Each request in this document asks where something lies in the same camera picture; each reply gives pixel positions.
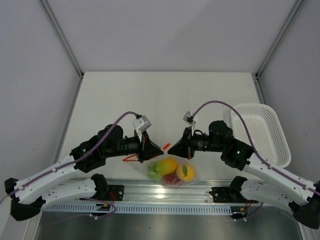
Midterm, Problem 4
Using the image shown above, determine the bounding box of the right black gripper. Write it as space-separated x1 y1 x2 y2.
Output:
168 126 224 160

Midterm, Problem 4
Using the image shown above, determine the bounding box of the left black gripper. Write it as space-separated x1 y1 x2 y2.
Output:
104 129 164 163

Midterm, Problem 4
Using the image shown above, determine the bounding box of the yellow green mango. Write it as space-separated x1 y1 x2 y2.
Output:
154 157 178 175

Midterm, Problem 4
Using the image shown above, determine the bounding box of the orange fruit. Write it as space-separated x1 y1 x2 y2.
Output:
176 162 196 182

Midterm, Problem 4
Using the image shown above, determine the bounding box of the clear zip top bag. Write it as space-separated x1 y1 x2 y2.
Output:
122 143 200 187

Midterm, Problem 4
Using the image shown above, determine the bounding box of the green apple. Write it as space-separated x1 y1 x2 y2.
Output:
147 162 163 182

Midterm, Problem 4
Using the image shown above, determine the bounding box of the red grape bunch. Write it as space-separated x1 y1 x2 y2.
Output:
161 172 183 186

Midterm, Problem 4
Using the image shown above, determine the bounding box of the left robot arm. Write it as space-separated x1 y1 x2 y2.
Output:
4 124 164 221

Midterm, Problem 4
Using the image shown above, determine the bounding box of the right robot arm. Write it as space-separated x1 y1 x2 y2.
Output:
168 120 320 230

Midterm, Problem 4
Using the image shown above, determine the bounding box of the white perforated plastic basket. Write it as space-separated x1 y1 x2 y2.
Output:
230 103 292 168

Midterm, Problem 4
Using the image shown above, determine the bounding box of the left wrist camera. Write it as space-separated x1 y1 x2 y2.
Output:
132 114 152 142

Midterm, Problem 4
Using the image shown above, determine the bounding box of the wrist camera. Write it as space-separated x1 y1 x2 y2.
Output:
132 114 152 142
182 111 198 134

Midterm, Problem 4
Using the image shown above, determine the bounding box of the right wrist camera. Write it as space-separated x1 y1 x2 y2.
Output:
182 111 198 134

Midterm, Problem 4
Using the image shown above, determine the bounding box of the aluminium mounting rail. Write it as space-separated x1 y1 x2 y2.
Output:
47 180 231 207

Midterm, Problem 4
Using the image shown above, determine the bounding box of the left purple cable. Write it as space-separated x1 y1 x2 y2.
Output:
0 111 143 221

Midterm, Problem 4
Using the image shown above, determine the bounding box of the purple cable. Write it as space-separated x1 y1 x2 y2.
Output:
189 100 320 221
0 111 143 221

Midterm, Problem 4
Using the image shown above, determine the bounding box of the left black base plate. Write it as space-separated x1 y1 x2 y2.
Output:
106 185 125 202

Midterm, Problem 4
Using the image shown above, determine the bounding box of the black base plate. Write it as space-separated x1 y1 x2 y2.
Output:
106 185 125 202
208 186 258 204

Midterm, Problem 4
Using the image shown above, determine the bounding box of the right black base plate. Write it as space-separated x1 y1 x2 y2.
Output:
208 186 258 204

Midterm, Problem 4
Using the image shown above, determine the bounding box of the white slotted cable duct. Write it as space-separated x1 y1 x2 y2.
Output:
45 202 233 216

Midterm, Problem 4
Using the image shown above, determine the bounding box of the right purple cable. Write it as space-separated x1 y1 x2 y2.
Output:
189 100 320 221

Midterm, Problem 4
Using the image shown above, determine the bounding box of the right corner frame post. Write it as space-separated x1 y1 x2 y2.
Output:
254 0 308 77

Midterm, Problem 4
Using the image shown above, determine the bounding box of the corner frame post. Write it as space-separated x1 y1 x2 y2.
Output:
254 0 308 77
38 0 84 76

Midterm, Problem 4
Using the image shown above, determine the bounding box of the left corner frame post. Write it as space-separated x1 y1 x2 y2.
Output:
38 0 84 76

